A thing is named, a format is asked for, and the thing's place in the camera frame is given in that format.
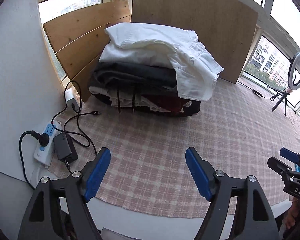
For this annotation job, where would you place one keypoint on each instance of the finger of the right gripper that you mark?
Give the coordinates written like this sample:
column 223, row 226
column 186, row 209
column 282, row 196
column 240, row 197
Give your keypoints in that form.
column 290, row 155
column 280, row 168

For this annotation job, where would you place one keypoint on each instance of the pink plaid cloth mat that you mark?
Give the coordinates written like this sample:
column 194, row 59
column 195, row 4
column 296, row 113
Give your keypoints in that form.
column 235, row 131

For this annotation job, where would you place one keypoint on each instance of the large brown particle board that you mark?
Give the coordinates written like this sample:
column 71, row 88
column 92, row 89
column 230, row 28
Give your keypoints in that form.
column 225, row 27

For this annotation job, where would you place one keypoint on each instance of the black tripod stand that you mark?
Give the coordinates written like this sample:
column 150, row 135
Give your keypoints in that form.
column 283, row 98

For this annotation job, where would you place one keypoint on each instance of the white ring light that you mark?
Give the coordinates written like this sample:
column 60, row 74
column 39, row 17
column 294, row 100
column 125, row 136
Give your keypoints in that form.
column 294, row 72

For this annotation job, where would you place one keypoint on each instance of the black power adapter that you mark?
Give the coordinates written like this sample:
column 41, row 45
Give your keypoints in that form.
column 64, row 148

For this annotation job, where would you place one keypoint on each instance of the light wooden plank panel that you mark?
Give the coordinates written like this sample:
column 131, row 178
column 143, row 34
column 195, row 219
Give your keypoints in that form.
column 78, row 39

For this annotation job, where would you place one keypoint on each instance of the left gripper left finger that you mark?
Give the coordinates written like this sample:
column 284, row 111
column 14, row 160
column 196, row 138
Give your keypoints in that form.
column 58, row 208

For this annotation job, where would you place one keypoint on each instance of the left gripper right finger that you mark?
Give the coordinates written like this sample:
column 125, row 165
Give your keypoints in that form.
column 253, row 217

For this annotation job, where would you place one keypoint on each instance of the person's right hand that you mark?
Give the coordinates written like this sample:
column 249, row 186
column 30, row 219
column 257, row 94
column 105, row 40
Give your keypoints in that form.
column 293, row 212

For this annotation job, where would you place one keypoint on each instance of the white shirt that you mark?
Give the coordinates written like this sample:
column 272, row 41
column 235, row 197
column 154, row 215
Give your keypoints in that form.
column 196, row 70

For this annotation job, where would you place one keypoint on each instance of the black plug with cable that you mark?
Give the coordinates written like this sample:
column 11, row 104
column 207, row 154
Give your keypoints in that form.
column 42, row 139

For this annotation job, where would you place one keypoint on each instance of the stack of dark folded clothes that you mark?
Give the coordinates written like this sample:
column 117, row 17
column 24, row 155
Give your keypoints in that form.
column 149, row 89

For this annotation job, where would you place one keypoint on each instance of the white charger block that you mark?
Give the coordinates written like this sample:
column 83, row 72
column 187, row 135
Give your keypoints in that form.
column 71, row 100

